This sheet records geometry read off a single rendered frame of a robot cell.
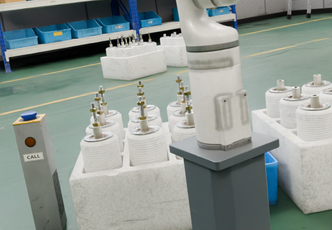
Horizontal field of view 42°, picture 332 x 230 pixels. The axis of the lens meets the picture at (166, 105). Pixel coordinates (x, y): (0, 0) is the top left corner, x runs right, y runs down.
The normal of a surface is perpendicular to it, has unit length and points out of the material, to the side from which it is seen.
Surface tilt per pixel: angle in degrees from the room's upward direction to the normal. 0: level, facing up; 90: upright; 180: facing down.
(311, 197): 90
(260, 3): 90
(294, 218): 0
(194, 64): 90
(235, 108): 90
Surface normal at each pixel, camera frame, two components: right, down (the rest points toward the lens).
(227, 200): -0.21, 0.25
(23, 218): -0.13, -0.96
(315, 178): 0.11, 0.22
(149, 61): 0.63, 0.10
